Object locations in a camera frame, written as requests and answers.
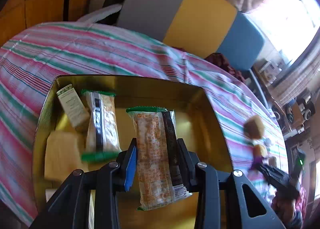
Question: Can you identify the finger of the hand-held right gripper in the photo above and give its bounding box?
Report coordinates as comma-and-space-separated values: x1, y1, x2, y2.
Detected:
259, 164, 292, 189

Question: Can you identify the purple snack packet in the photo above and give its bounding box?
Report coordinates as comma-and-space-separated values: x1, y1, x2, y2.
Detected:
250, 154, 269, 172

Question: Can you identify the dark red cloth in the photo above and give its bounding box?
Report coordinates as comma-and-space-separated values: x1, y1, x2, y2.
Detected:
205, 53, 243, 82

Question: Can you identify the yellow bun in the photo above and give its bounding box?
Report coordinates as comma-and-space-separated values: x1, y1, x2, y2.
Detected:
254, 144, 269, 159

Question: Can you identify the white cracker packet black stripe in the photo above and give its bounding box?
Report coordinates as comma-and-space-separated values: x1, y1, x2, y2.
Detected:
80, 89, 122, 163

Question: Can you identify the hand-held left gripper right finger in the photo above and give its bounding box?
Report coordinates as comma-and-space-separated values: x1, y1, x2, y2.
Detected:
176, 138, 287, 229

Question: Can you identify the person's pink clothing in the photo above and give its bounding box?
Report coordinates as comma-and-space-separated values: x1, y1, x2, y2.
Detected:
271, 186, 309, 229

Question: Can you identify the white printed carton box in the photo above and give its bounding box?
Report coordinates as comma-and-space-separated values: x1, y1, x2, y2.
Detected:
46, 188, 58, 203

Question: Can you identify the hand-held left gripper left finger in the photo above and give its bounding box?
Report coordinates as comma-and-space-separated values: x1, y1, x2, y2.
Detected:
29, 138, 138, 229

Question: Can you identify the wooden side table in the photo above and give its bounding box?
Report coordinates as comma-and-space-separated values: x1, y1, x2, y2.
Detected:
250, 66, 320, 144

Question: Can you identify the gold metal tin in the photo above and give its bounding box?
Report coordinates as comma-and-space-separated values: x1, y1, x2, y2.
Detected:
32, 74, 234, 229

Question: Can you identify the orange print cracker packet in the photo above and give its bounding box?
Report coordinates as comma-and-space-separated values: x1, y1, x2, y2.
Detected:
126, 106, 193, 211

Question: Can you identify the small white green box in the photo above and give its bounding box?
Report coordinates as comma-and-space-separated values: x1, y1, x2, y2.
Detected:
56, 84, 90, 132

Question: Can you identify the striped tablecloth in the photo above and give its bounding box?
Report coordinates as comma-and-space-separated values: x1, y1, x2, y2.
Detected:
0, 22, 289, 227

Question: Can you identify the grey yellow blue chair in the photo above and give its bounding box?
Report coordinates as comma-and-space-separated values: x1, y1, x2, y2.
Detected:
77, 0, 268, 109

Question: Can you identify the yellow cake slice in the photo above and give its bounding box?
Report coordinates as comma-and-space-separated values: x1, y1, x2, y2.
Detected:
44, 130, 87, 182

